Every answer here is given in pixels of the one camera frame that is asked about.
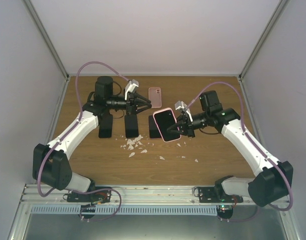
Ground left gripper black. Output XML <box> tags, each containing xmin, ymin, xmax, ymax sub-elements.
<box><xmin>107</xmin><ymin>92</ymin><xmax>152</xmax><ymax>116</ymax></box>

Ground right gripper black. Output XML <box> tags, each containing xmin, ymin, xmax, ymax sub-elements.
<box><xmin>167</xmin><ymin>111</ymin><xmax>210</xmax><ymax>138</ymax></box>

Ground black phone face down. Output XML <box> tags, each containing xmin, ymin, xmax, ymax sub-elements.
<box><xmin>124</xmin><ymin>114</ymin><xmax>139</xmax><ymax>139</ymax></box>

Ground black phone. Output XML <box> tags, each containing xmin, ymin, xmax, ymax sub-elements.
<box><xmin>98</xmin><ymin>114</ymin><xmax>113</xmax><ymax>139</ymax></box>

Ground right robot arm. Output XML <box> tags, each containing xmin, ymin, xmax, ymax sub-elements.
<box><xmin>167</xmin><ymin>90</ymin><xmax>294</xmax><ymax>212</ymax></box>

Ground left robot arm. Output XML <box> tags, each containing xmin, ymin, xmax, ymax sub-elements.
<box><xmin>32</xmin><ymin>76</ymin><xmax>152</xmax><ymax>202</ymax></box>

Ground white debris pile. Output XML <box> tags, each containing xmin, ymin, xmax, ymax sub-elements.
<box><xmin>120</xmin><ymin>135</ymin><xmax>190</xmax><ymax>161</ymax></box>

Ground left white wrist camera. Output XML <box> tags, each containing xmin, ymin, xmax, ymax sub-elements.
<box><xmin>124</xmin><ymin>79</ymin><xmax>139</xmax><ymax>100</ymax></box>

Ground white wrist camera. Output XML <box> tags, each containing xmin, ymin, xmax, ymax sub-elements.
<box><xmin>174</xmin><ymin>100</ymin><xmax>193</xmax><ymax>122</ymax></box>
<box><xmin>124</xmin><ymin>79</ymin><xmax>139</xmax><ymax>100</ymax></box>

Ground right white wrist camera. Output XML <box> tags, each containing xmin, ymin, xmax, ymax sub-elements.
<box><xmin>174</xmin><ymin>100</ymin><xmax>193</xmax><ymax>122</ymax></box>

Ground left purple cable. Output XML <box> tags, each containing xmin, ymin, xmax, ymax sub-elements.
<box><xmin>37</xmin><ymin>60</ymin><xmax>133</xmax><ymax>223</ymax></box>

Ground purple cable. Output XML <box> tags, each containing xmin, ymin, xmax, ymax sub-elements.
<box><xmin>186</xmin><ymin>81</ymin><xmax>293</xmax><ymax>223</ymax></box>
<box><xmin>37</xmin><ymin>60</ymin><xmax>133</xmax><ymax>223</ymax></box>

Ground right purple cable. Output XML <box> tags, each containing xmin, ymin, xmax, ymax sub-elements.
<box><xmin>186</xmin><ymin>81</ymin><xmax>293</xmax><ymax>223</ymax></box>

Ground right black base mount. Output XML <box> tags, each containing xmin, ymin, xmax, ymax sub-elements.
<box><xmin>192</xmin><ymin>186</ymin><xmax>244</xmax><ymax>204</ymax></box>

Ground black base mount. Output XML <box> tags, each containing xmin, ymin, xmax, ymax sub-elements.
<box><xmin>63</xmin><ymin>186</ymin><xmax>112</xmax><ymax>204</ymax></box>
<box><xmin>192</xmin><ymin>186</ymin><xmax>244</xmax><ymax>204</ymax></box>

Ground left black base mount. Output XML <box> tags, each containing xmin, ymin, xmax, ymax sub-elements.
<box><xmin>63</xmin><ymin>186</ymin><xmax>112</xmax><ymax>204</ymax></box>

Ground grey slotted cable duct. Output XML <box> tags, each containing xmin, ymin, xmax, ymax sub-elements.
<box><xmin>31</xmin><ymin>204</ymin><xmax>217</xmax><ymax>216</ymax></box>

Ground aluminium front rail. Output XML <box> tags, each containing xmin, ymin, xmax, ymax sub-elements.
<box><xmin>20</xmin><ymin>184</ymin><xmax>290</xmax><ymax>206</ymax></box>

